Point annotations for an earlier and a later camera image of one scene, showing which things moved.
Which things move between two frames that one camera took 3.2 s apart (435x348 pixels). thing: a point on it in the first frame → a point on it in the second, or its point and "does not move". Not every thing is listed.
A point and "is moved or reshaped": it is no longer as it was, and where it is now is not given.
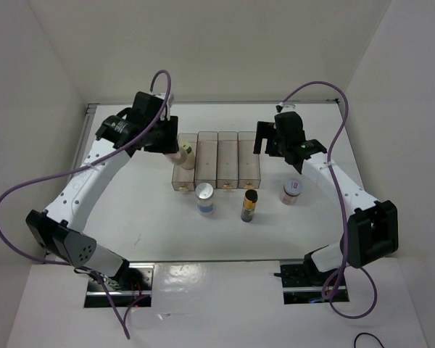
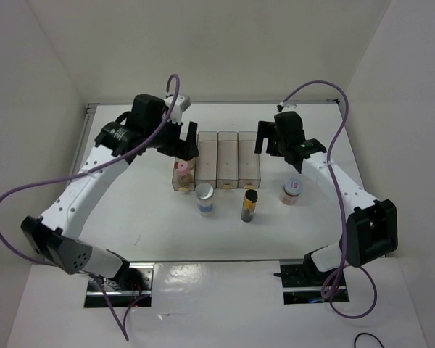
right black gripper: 266,130 does not move
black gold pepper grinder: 249,205 does not move
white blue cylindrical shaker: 204,193 does not move
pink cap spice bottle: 178,157 is moved or reshaped
